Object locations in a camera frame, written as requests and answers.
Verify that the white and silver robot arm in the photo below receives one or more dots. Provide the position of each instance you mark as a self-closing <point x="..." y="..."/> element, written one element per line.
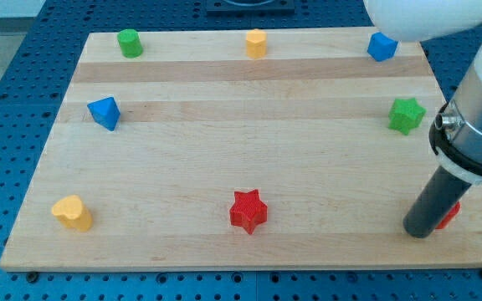
<point x="456" y="134"/>

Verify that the red star block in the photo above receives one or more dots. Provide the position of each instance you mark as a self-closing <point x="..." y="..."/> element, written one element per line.
<point x="248" y="211"/>

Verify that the green star block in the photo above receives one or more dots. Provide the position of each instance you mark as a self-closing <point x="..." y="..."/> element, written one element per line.
<point x="405" y="115"/>

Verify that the light wooden board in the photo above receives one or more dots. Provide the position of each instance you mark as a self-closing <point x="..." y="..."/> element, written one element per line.
<point x="306" y="125"/>

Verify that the yellow hexagon block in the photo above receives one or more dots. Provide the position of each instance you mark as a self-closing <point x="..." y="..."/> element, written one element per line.
<point x="256" y="43"/>

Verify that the blue triangle block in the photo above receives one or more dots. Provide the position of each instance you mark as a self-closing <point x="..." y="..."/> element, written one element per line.
<point x="105" y="112"/>

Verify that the green cylinder block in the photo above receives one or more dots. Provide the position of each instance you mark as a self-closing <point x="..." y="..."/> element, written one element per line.
<point x="129" y="43"/>

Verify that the blue cube block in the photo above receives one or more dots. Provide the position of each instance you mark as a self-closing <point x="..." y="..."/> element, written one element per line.
<point x="381" y="47"/>

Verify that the yellow heart block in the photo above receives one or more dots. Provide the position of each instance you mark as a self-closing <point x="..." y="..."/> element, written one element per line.
<point x="71" y="212"/>

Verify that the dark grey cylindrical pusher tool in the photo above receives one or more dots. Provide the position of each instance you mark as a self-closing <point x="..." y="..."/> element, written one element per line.
<point x="433" y="204"/>

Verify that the red block behind tool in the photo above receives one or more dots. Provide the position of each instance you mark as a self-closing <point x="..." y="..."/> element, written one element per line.
<point x="449" y="217"/>

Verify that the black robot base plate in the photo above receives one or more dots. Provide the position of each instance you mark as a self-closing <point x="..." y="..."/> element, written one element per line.
<point x="248" y="7"/>

